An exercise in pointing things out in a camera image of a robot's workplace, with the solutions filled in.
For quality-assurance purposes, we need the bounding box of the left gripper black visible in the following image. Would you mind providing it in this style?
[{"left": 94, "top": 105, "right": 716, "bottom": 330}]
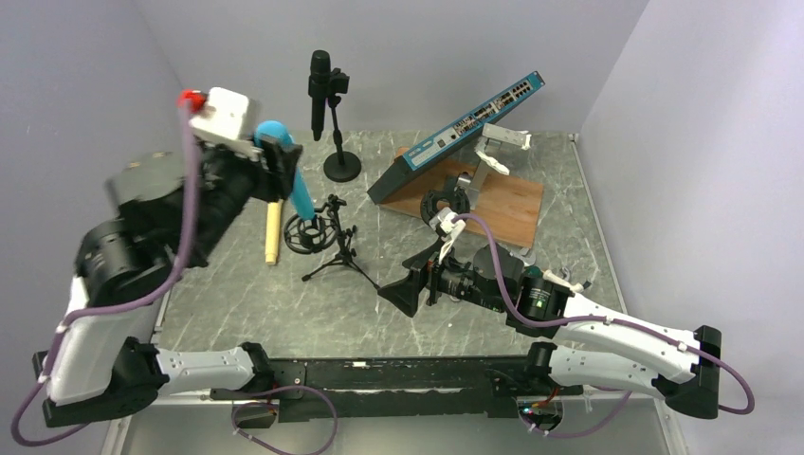
[{"left": 179, "top": 132, "right": 304, "bottom": 263}]

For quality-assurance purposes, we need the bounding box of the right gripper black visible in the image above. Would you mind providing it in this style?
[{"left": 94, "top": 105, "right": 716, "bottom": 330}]
[{"left": 378, "top": 237, "right": 506, "bottom": 316}]

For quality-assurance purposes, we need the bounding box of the blue microphone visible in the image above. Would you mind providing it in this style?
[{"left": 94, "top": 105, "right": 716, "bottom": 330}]
[{"left": 254, "top": 119, "right": 318, "bottom": 222}]

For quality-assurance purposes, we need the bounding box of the cream yellow microphone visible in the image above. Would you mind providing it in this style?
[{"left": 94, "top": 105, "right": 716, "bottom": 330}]
[{"left": 265, "top": 201, "right": 283, "bottom": 265}]

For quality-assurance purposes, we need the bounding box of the black tripod shock mount stand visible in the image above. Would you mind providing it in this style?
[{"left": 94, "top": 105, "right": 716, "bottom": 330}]
[{"left": 283, "top": 194, "right": 379, "bottom": 290}]

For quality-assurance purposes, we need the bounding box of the black shock mount desk stand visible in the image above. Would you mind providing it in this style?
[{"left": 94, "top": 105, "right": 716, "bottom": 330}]
[{"left": 419, "top": 176, "right": 471, "bottom": 226}]

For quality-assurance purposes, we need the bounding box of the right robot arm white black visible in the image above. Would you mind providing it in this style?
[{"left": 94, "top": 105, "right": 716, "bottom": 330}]
[{"left": 377, "top": 242, "right": 722, "bottom": 419}]

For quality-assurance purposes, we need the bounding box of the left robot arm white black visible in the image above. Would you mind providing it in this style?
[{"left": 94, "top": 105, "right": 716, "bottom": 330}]
[{"left": 34, "top": 136, "right": 303, "bottom": 428}]

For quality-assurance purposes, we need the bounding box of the black round base stand rear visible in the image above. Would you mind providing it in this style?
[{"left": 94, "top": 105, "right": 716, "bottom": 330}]
[{"left": 323, "top": 67, "right": 362, "bottom": 183}]

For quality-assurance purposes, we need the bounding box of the black microphone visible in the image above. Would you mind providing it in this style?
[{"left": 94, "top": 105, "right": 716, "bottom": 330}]
[{"left": 308, "top": 49, "right": 332, "bottom": 141}]

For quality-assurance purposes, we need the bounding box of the wooden board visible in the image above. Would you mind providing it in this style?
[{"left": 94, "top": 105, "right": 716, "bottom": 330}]
[{"left": 367, "top": 147, "right": 544, "bottom": 247}]

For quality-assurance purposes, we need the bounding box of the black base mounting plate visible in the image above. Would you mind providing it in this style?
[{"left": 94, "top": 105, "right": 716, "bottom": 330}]
[{"left": 210, "top": 356, "right": 567, "bottom": 423}]

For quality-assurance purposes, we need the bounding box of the white small plug part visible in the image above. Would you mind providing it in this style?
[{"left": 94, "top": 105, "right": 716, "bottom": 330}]
[{"left": 542, "top": 268, "right": 592, "bottom": 293}]

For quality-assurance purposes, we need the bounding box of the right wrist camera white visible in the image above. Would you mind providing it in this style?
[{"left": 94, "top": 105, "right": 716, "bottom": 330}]
[{"left": 429, "top": 207, "right": 466, "bottom": 264}]

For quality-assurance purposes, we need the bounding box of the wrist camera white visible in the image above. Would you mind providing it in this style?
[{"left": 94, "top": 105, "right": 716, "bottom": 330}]
[
  {"left": 429, "top": 207, "right": 466, "bottom": 264},
  {"left": 176, "top": 86, "right": 260, "bottom": 161}
]

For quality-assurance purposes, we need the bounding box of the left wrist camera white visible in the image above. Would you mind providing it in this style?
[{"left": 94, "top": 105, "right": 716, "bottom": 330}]
[{"left": 176, "top": 86, "right": 260, "bottom": 161}]

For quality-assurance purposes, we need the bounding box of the red handled adjustable wrench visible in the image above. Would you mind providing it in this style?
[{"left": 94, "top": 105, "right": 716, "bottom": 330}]
[{"left": 511, "top": 248, "right": 536, "bottom": 266}]

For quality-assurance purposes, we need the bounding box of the green handled screwdriver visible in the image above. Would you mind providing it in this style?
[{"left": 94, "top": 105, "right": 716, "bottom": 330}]
[{"left": 523, "top": 265, "right": 543, "bottom": 279}]

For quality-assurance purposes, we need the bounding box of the blue network switch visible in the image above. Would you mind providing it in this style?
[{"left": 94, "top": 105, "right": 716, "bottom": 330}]
[{"left": 367, "top": 71, "right": 545, "bottom": 204}]

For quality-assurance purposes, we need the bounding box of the white metal bracket stand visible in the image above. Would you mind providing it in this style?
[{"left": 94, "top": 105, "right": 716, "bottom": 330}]
[{"left": 466, "top": 123, "right": 532, "bottom": 209}]

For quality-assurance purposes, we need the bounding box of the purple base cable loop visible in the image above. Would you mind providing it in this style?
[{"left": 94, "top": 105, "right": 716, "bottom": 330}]
[{"left": 230, "top": 386, "right": 339, "bottom": 455}]

